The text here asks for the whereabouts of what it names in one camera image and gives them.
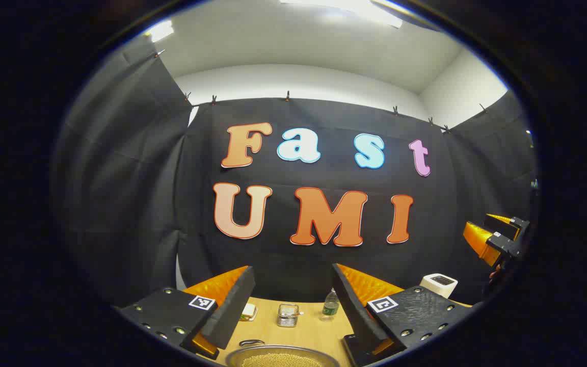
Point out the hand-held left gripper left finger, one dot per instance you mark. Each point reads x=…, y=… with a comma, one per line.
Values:
x=235, y=311

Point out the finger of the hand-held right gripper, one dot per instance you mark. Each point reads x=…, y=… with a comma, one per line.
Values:
x=482, y=239
x=507, y=224

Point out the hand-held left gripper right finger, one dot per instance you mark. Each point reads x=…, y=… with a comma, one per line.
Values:
x=354, y=311

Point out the stainless steel pot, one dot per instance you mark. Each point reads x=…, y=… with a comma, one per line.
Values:
x=283, y=350

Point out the pile of yellow soybeans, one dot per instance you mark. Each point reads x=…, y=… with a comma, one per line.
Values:
x=281, y=361

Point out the plate with sandwich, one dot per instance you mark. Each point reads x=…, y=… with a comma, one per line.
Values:
x=248, y=312

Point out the clear plastic water bottle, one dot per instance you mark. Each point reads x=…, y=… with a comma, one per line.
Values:
x=330, y=306

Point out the white toaster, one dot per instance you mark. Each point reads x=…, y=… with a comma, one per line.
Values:
x=438, y=285

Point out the ceiling light panel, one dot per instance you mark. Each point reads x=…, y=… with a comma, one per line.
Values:
x=161, y=30

